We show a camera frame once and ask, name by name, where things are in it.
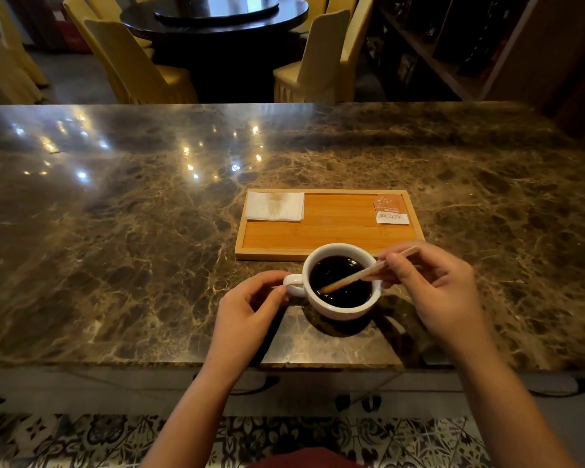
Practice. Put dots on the wooden display shelf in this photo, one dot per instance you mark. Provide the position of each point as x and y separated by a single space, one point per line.
512 48

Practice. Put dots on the black coffee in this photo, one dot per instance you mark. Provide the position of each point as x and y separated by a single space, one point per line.
343 294

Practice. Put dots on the person's right hand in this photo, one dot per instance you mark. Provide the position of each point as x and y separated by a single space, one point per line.
443 297

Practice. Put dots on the white ceramic cup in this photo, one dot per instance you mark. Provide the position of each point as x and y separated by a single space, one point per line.
329 310

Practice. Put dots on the person's right forearm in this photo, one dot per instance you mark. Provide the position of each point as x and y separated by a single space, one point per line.
507 409

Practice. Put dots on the orange sugar packet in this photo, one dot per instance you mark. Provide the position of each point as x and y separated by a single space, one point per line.
391 209

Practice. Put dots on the wooden serving tray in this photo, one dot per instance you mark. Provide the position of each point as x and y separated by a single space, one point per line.
331 224

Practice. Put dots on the person's right thumb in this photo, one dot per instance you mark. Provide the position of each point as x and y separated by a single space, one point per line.
400 275

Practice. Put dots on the round dark dining table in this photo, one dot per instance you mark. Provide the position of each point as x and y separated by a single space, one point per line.
224 53

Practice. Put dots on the dark round turntable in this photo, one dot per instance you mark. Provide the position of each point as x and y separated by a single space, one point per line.
214 7

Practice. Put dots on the wooden stir stick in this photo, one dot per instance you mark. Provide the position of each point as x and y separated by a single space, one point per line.
351 278

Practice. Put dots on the person's red clothing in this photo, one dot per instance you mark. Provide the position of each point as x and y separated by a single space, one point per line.
304 459

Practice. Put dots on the person's left hand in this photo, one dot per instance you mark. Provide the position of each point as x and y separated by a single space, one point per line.
239 321

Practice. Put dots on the person's left thumb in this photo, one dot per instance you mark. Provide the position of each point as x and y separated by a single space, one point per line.
273 303

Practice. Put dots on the white paper napkin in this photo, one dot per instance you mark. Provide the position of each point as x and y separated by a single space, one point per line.
274 207

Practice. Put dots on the person's left forearm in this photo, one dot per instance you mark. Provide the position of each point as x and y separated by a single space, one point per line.
195 419

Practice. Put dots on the yellow covered chair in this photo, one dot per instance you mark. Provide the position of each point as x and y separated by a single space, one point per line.
317 63
5 73
85 14
356 48
19 48
136 68

